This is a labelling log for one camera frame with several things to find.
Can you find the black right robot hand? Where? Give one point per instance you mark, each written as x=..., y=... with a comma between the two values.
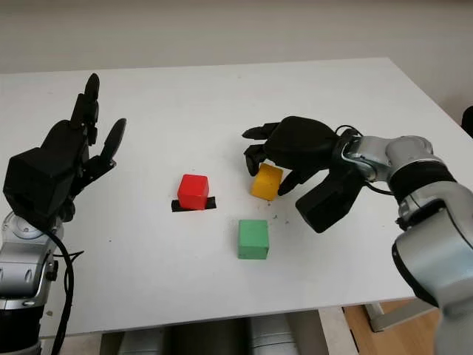
x=299, y=142

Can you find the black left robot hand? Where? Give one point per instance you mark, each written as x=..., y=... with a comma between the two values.
x=64, y=137

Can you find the yellow cube block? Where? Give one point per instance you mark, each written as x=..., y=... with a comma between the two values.
x=265, y=183

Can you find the green cube block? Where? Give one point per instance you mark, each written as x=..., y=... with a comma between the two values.
x=252, y=238

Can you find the red cube block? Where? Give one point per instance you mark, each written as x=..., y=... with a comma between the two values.
x=192, y=190

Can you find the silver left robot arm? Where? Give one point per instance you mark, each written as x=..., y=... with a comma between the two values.
x=22, y=266

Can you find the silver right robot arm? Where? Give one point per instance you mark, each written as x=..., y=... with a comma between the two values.
x=436, y=240

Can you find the black tape strip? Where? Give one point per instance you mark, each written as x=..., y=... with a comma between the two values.
x=212, y=203

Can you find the black chair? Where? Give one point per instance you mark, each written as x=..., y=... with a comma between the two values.
x=468, y=122

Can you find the grey table support panel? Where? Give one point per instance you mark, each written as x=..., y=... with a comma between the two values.
x=338, y=333

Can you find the grey right robot leg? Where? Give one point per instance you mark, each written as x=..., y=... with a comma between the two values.
x=269, y=336

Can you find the grey robot leg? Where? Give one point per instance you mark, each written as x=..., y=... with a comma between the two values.
x=269, y=336
x=142, y=344

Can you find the grey left robot leg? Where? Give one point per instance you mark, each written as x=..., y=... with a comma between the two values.
x=142, y=344

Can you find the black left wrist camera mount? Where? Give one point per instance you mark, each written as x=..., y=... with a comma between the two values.
x=37, y=181

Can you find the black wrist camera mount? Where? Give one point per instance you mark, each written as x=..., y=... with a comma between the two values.
x=329, y=203
x=37, y=181

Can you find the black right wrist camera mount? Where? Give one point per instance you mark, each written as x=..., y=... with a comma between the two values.
x=329, y=203

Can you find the white table leg frame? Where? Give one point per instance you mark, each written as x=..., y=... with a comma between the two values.
x=377, y=318

